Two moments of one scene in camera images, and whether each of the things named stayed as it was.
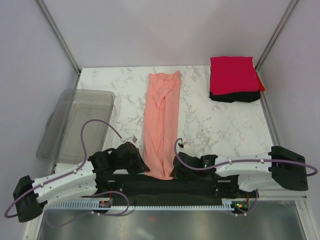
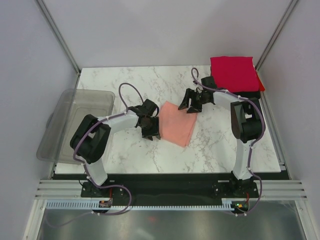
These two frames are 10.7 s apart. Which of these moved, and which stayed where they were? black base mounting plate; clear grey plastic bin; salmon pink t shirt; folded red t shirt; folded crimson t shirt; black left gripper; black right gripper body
Moved: black right gripper body; salmon pink t shirt; black left gripper
Stayed: folded red t shirt; black base mounting plate; clear grey plastic bin; folded crimson t shirt
